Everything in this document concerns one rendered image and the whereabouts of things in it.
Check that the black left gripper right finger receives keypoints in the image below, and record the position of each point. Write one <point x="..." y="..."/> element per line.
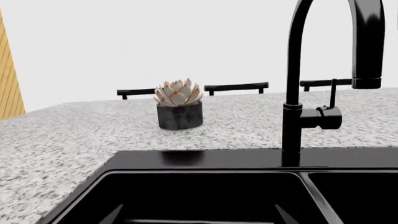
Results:
<point x="284" y="217"/>

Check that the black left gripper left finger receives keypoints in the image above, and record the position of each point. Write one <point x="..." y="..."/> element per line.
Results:
<point x="112" y="217"/>

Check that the black double-basin sink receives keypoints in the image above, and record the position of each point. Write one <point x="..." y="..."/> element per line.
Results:
<point x="199" y="193"/>

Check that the black gooseneck faucet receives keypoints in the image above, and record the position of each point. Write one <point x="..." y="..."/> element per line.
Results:
<point x="291" y="116"/>

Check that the succulent in dark grey pot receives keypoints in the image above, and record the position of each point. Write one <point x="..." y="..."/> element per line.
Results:
<point x="179" y="112"/>

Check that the black chair back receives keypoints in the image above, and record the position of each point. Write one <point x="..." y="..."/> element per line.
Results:
<point x="236" y="86"/>
<point x="135" y="92"/>
<point x="320" y="82"/>

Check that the yellow wooden slat panel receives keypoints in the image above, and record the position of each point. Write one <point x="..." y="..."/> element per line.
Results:
<point x="8" y="88"/>

